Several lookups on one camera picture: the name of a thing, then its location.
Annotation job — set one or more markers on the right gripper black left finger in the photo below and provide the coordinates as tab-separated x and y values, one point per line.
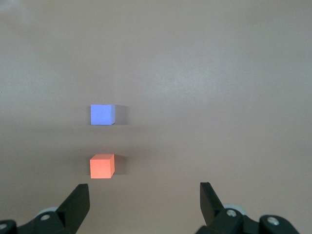
73	209

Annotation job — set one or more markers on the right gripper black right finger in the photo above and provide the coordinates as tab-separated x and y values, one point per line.
212	212

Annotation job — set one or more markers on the purple foam block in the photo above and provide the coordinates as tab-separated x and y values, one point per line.
101	114

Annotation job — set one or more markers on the orange foam block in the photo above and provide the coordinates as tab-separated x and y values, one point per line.
101	167

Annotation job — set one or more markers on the brown table cover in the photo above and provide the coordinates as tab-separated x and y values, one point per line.
195	73

